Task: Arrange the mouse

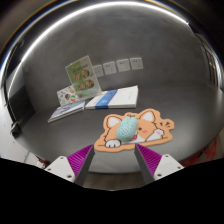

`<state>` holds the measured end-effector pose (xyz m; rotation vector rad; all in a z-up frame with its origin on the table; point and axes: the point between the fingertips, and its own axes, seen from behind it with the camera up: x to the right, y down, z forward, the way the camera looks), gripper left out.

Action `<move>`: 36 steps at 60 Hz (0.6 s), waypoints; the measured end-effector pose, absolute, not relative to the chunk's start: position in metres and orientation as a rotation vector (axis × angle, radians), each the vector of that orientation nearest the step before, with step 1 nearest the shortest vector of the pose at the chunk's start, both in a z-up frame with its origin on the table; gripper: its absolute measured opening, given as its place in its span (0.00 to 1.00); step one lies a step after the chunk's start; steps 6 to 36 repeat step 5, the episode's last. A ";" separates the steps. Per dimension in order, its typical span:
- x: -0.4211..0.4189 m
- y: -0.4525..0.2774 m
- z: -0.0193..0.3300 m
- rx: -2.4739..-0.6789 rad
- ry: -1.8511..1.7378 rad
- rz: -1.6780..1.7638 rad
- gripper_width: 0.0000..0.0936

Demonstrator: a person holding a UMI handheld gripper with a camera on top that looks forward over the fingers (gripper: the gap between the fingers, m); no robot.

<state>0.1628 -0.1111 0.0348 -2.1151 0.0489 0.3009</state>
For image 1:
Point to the grey white printed book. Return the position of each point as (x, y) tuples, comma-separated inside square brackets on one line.
[(66, 111)]

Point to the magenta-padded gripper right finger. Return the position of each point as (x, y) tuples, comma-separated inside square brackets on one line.
[(163, 166)]

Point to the orange corgi-shaped mouse pad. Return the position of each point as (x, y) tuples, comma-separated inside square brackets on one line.
[(153, 128)]

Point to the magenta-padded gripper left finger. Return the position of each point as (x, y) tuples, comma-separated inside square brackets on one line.
[(66, 166)]

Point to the mint green perforated computer mouse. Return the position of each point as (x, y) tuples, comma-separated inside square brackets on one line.
[(127, 128)]

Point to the green food picture sheet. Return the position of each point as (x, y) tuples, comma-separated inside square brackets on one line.
[(83, 77)]

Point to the white box with blue band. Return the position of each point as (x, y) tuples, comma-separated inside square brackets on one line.
[(115, 97)]

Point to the black flat monitor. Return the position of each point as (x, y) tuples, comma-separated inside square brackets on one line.
[(20, 105)]

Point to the white cartoon sticker card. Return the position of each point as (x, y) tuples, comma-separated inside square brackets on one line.
[(66, 96)]

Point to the small black device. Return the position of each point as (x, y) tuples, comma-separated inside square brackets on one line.
[(16, 128)]

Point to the white wall socket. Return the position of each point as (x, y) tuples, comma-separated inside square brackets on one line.
[(98, 71), (123, 65), (136, 63), (109, 67)]

